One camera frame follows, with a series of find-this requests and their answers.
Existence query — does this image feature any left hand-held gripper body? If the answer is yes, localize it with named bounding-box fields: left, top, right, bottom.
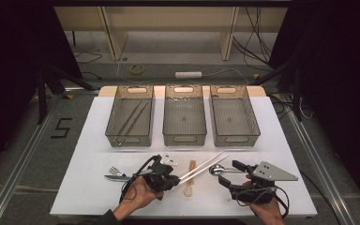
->
left=136, top=153, right=179, bottom=192

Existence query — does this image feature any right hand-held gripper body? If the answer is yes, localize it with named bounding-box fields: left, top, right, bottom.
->
left=231, top=160, right=300, bottom=204

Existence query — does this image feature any wooden spoon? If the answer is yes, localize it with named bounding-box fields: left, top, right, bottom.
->
left=183, top=159, right=198, bottom=198

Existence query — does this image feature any metal spoon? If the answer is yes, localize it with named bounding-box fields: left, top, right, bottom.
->
left=208, top=163, right=248, bottom=176

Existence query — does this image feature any white chopstick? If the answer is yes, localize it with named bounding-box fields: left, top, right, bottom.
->
left=178, top=151, right=225, bottom=182
left=181, top=154, right=230, bottom=186

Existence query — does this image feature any wooden handled fork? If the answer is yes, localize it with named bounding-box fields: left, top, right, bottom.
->
left=108, top=166, right=127, bottom=178

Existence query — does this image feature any smoky clear plastic bin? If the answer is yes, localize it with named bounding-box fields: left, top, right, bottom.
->
left=208, top=84, right=262, bottom=148
left=104, top=84, right=156, bottom=148
left=162, top=84, right=208, bottom=147

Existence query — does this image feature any person's left hand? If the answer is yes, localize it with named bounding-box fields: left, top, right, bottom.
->
left=113, top=176, right=165, bottom=219

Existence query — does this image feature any person's right hand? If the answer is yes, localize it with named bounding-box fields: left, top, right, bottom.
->
left=248, top=194, right=285, bottom=225

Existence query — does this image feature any black metal stand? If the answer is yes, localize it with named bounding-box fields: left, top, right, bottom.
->
left=249, top=57, right=305, bottom=122
left=37, top=64, right=96, bottom=126

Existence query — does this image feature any white power strip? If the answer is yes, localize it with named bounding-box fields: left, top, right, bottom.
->
left=174, top=71, right=203, bottom=80

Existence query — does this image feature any yellow tape roll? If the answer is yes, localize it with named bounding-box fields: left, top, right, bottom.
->
left=128, top=64, right=145, bottom=76

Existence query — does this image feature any black curtain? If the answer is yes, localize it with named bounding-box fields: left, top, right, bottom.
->
left=0, top=0, right=83, bottom=181
left=268, top=0, right=360, bottom=207

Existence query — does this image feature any beige wooden shelf unit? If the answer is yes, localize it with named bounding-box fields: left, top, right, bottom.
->
left=53, top=6, right=289, bottom=62

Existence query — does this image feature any right hand-held gripper black cable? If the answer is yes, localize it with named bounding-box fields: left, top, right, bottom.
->
left=235, top=185, right=291, bottom=218

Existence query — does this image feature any hand-held gripper black cable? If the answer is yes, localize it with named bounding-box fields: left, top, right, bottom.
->
left=119, top=155, right=158, bottom=204
left=235, top=185, right=291, bottom=218

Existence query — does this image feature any left hand-held gripper black cable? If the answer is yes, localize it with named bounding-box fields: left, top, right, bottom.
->
left=119, top=155, right=158, bottom=204

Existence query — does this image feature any aluminium floor rail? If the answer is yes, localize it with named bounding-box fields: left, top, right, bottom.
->
left=0, top=88, right=100, bottom=225
left=283, top=106, right=359, bottom=225

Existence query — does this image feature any white power cable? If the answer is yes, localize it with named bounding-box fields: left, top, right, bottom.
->
left=202, top=67, right=251, bottom=85

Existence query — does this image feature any black hanging cable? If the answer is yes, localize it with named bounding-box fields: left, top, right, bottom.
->
left=232, top=6, right=275, bottom=68

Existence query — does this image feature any black floor cable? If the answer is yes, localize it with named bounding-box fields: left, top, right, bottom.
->
left=74, top=51, right=104, bottom=66

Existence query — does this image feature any black overhead frame bar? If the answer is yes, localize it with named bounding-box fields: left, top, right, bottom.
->
left=41, top=0, right=294, bottom=8

